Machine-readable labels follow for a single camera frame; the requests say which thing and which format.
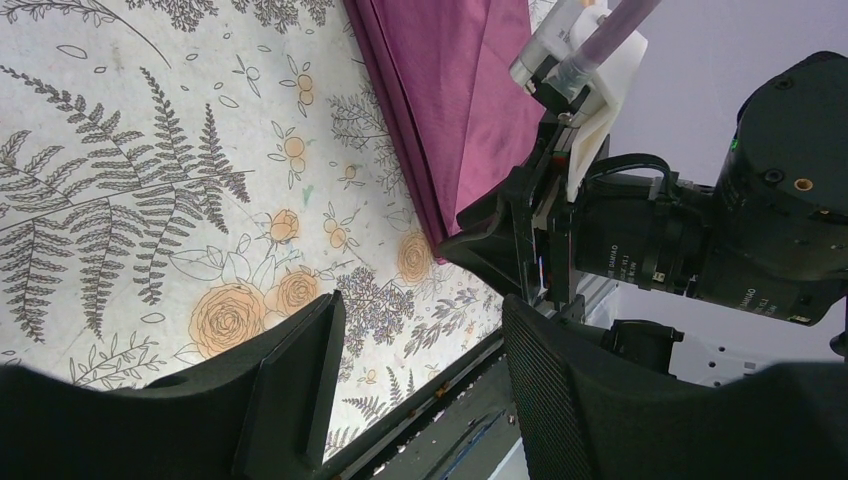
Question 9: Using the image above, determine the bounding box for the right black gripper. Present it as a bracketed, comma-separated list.
[438, 113, 583, 312]

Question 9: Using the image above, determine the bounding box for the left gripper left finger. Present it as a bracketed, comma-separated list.
[1, 292, 345, 479]

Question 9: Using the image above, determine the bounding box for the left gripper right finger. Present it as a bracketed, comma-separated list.
[502, 296, 847, 479]

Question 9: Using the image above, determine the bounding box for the purple cloth napkin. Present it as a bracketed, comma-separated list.
[345, 0, 543, 249]

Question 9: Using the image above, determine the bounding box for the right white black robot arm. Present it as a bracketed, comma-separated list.
[438, 51, 847, 326]

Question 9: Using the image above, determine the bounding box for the floral patterned table mat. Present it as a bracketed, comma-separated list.
[1, 1, 501, 456]

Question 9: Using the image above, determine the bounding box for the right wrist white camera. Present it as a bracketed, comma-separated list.
[510, 1, 658, 203]

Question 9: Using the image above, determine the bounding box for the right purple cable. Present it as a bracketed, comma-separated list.
[563, 0, 664, 74]

